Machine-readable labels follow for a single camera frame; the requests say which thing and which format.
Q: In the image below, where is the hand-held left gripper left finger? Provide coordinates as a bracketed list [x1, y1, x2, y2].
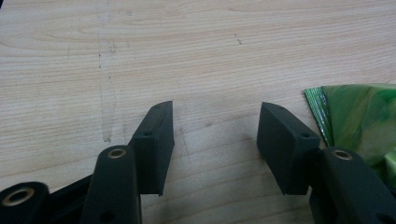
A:
[79, 100, 176, 224]

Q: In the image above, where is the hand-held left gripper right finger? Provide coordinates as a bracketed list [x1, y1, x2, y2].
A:
[256, 101, 396, 224]

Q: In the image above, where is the green snack packet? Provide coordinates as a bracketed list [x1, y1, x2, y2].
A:
[304, 83, 396, 191]

